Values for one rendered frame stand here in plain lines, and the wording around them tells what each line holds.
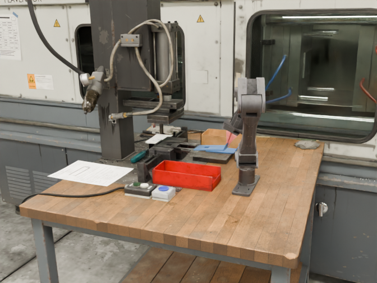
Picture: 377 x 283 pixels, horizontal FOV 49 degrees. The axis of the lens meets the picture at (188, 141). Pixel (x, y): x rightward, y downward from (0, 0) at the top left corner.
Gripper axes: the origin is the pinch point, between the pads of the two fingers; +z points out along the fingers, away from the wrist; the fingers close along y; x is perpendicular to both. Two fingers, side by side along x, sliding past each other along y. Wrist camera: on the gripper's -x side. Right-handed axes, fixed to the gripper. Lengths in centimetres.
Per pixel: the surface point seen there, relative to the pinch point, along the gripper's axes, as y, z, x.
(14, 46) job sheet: 176, 42, -66
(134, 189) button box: 17.9, 18.1, 38.5
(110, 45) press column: 63, -16, 7
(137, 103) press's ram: 43.6, 2.5, 4.2
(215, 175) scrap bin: -3.2, 9.1, 13.0
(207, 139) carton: 13.9, 13.0, -23.4
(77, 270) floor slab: 54, 135, -21
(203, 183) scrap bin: -2.0, 8.7, 24.5
